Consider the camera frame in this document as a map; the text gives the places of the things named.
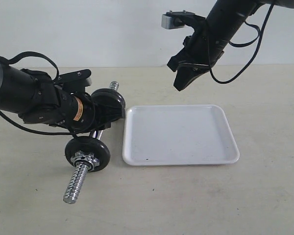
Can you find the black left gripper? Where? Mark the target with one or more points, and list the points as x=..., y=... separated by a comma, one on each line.
x=89, y=115

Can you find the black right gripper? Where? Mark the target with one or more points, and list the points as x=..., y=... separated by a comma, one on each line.
x=196, y=57

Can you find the chrome threaded dumbbell bar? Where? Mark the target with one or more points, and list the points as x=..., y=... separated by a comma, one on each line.
x=80, y=170

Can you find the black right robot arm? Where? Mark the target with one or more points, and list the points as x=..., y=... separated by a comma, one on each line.
x=211, y=35

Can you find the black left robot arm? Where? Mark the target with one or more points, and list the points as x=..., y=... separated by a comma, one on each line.
x=60, y=102

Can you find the chrome spinlock collar nut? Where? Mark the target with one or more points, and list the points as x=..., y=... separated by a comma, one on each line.
x=85, y=157

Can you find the white plastic tray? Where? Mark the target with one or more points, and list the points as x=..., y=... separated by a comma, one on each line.
x=189, y=134

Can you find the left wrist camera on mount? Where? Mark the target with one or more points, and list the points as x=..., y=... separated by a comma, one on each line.
x=75, y=81

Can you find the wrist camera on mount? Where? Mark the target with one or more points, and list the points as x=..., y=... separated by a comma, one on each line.
x=75, y=81
x=179, y=19

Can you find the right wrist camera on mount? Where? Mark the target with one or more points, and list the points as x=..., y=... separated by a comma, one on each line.
x=179, y=19

